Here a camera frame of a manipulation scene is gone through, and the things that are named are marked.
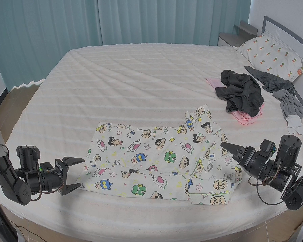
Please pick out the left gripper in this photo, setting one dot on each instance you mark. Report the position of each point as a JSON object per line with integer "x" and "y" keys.
{"x": 51, "y": 183}

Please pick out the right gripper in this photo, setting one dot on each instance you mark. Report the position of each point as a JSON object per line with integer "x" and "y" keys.
{"x": 255, "y": 164}

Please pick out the white printed pyjama top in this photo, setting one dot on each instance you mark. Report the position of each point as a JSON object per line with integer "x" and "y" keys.
{"x": 146, "y": 155}

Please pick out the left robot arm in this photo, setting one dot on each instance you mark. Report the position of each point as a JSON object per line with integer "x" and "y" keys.
{"x": 27, "y": 157}

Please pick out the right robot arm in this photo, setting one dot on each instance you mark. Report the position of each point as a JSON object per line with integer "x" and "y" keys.
{"x": 289, "y": 147}

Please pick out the bed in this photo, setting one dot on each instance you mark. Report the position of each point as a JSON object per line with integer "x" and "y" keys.
{"x": 141, "y": 72}

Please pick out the pink garment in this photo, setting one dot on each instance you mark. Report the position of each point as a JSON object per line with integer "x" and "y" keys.
{"x": 245, "y": 118}

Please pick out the white garment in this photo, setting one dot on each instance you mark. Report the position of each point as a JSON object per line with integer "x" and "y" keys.
{"x": 294, "y": 125}

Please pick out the light grey garment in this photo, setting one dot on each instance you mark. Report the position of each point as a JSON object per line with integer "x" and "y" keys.
{"x": 289, "y": 102}

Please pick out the black garment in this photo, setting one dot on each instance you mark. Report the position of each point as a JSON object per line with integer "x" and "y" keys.
{"x": 242, "y": 89}

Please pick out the dark grey garment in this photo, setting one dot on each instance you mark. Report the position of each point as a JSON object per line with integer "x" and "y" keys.
{"x": 270, "y": 79}

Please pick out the white printed pillow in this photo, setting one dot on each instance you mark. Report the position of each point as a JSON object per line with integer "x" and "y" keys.
{"x": 270, "y": 54}

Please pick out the grey bedside table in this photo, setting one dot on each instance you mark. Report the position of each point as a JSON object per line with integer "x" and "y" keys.
{"x": 228, "y": 38}

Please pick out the blue-green curtain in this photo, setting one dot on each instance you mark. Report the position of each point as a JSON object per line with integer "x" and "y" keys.
{"x": 166, "y": 11}
{"x": 45, "y": 34}

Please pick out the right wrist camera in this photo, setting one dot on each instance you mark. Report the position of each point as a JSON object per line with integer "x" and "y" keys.
{"x": 267, "y": 147}

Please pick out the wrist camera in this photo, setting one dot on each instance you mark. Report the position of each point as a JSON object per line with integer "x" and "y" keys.
{"x": 46, "y": 167}
{"x": 267, "y": 147}

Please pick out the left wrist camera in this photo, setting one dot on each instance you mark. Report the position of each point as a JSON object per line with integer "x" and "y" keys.
{"x": 46, "y": 167}

